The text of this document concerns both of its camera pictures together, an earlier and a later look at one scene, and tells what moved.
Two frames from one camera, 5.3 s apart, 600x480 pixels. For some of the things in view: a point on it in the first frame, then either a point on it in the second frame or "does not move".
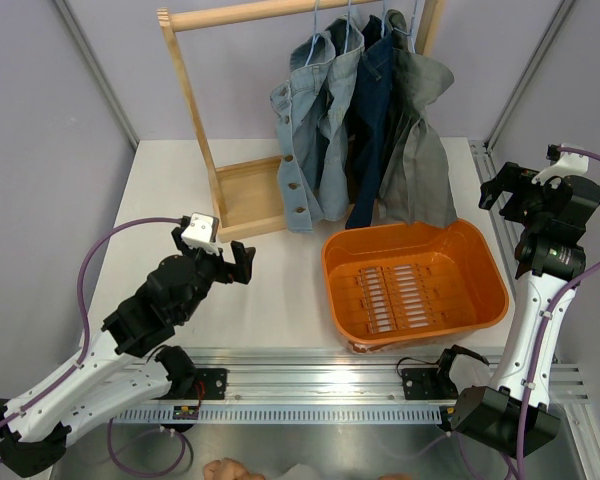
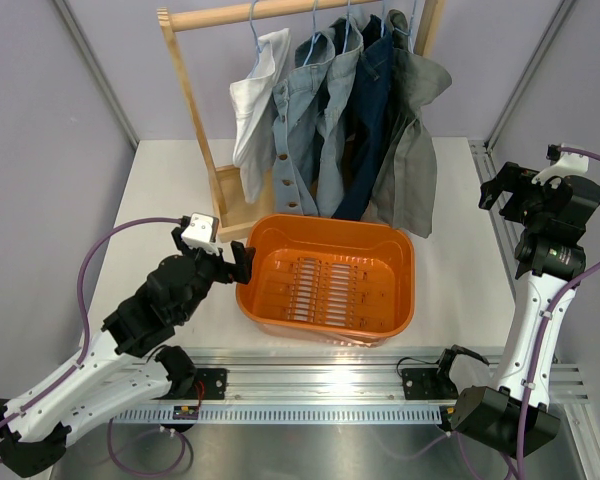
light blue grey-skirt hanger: x=411 y=26 does not move
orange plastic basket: x=403 y=285 → x=330 y=279
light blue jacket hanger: x=315 y=35 does not move
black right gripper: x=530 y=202 does not move
